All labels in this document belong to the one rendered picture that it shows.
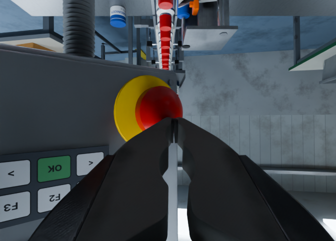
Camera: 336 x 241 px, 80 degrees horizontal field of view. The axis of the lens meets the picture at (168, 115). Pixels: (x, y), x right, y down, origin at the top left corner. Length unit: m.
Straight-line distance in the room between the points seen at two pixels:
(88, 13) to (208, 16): 0.34
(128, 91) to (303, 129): 4.72
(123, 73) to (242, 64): 4.47
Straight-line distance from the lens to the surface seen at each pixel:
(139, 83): 0.16
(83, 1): 0.27
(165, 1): 0.49
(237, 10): 1.12
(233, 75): 4.53
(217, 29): 0.48
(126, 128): 0.15
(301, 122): 4.81
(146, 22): 1.30
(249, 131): 4.52
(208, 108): 4.41
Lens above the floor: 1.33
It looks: 1 degrees down
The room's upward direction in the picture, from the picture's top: 180 degrees clockwise
